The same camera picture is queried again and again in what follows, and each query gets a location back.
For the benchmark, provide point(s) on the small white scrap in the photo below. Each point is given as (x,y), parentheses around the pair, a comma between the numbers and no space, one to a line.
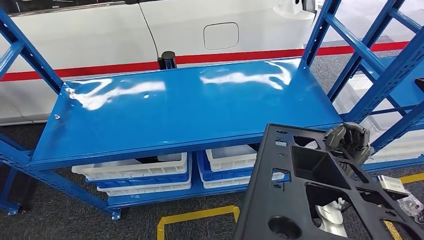
(57,117)

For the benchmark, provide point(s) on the black plastic panel part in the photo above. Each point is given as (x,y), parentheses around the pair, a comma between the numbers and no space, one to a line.
(265,205)

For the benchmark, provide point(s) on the large white plastic crate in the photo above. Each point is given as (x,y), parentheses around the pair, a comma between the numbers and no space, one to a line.
(397,145)
(348,99)

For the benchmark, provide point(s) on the blue metal shelf rack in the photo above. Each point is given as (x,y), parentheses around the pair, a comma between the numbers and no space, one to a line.
(165,116)
(11,207)
(402,86)

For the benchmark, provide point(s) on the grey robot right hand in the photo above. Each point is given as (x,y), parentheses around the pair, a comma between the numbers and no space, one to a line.
(334,136)

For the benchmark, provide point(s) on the white car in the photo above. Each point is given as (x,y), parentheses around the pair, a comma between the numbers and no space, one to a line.
(82,33)

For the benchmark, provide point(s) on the black stanchion post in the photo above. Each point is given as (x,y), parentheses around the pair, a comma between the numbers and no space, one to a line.
(167,61)

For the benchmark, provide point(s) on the clear plastic bag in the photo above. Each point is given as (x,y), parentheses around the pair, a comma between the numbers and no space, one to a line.
(410,205)

